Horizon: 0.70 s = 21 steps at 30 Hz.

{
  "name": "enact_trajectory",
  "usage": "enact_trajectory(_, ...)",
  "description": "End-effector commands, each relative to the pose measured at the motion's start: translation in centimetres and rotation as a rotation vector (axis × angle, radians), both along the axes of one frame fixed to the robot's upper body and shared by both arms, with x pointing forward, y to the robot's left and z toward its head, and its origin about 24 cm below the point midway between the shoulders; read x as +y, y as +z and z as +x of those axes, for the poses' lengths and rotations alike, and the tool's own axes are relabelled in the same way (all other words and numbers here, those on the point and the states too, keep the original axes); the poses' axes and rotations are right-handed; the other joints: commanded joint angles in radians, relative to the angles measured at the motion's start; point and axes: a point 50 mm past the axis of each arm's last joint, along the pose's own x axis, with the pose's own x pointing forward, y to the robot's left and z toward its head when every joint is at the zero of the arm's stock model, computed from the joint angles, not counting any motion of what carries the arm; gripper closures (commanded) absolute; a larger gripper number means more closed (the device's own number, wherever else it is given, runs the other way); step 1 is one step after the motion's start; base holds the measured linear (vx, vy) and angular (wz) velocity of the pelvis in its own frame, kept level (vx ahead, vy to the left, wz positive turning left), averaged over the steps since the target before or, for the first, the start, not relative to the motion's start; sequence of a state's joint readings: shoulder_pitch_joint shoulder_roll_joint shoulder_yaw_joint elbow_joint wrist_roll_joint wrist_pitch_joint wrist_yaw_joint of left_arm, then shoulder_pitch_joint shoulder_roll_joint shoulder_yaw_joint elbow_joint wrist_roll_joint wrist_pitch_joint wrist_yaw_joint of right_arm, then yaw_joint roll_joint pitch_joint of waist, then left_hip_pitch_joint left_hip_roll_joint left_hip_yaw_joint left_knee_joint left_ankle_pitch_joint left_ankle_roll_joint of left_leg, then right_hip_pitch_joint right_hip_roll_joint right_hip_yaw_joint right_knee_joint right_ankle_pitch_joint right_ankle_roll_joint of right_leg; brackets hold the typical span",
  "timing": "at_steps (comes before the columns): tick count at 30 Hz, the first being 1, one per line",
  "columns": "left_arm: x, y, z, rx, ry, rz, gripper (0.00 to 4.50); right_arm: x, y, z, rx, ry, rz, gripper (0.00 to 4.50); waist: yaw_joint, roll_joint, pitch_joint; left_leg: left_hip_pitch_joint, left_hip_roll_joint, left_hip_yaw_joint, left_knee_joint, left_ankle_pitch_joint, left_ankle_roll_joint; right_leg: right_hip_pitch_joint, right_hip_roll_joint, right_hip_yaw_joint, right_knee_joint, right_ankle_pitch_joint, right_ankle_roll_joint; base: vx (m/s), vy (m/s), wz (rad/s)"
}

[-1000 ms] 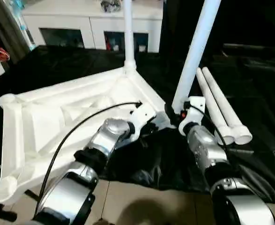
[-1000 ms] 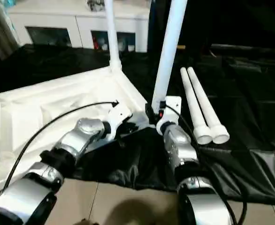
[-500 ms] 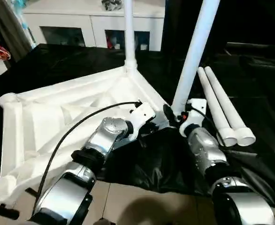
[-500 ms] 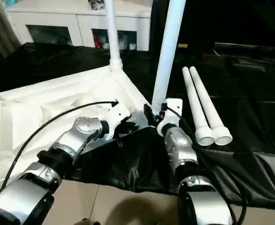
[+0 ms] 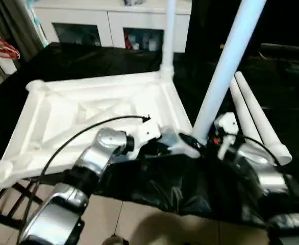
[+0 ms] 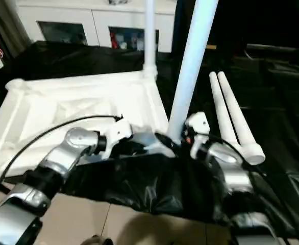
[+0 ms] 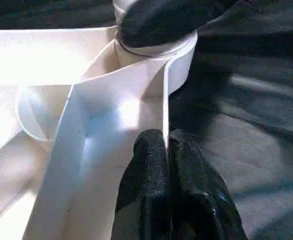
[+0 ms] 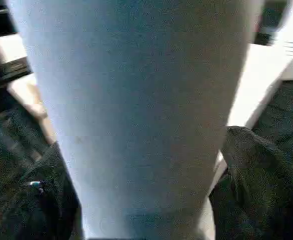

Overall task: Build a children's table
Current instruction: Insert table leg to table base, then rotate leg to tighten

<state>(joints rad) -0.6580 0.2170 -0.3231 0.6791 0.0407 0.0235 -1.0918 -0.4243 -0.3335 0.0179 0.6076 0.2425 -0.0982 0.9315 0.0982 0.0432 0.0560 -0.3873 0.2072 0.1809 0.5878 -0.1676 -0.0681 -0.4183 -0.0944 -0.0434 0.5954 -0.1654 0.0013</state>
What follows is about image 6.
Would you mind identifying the white plastic table leg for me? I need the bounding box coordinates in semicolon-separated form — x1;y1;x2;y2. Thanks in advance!
208;72;240;148
166;0;219;144
143;0;158;80
217;71;266;166

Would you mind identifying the white plastic table top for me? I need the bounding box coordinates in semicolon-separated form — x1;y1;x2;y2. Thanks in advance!
0;69;177;182

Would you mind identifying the black plastic mat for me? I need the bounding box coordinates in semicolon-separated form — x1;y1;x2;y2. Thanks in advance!
0;41;299;238

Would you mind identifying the dark robot torso part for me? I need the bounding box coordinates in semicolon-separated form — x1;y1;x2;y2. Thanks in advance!
85;235;112;245

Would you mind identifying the white glass-door cabinet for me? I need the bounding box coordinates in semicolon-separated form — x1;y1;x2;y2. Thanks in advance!
16;0;179;53

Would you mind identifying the black flat screen television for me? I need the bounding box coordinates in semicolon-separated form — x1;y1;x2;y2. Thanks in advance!
211;0;299;67

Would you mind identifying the grey curtain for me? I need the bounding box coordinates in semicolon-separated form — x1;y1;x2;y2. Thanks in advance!
0;0;32;57

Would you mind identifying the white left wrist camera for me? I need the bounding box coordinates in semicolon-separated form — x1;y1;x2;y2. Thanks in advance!
104;118;134;150

